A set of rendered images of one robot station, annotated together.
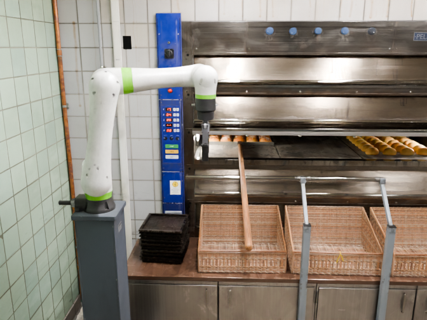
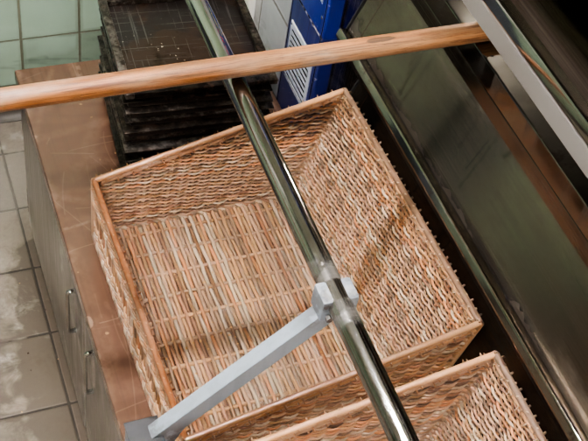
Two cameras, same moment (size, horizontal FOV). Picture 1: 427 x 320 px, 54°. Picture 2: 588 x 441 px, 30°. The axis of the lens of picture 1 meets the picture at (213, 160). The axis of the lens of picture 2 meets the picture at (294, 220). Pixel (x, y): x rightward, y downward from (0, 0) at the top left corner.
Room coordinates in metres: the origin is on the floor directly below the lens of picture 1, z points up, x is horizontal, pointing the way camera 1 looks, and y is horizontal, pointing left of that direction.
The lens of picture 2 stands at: (1.99, -1.20, 2.15)
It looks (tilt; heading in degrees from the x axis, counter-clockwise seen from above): 48 degrees down; 59
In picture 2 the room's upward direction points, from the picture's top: 11 degrees clockwise
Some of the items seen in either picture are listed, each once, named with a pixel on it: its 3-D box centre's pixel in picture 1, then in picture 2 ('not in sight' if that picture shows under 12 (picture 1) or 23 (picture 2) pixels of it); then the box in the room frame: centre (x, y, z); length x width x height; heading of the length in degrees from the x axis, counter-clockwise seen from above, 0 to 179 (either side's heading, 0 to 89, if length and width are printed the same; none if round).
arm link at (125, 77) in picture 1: (111, 81); not in sight; (1.88, 0.45, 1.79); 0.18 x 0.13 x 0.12; 104
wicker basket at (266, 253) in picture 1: (240, 236); (269, 273); (2.57, -0.18, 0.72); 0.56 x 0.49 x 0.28; 89
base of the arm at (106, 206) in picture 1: (87, 202); not in sight; (1.87, 0.60, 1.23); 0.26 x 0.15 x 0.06; 88
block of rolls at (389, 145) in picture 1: (385, 143); not in sight; (3.23, -1.36, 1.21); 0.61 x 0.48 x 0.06; 178
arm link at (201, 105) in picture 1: (204, 104); not in sight; (1.86, 0.04, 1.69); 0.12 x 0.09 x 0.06; 89
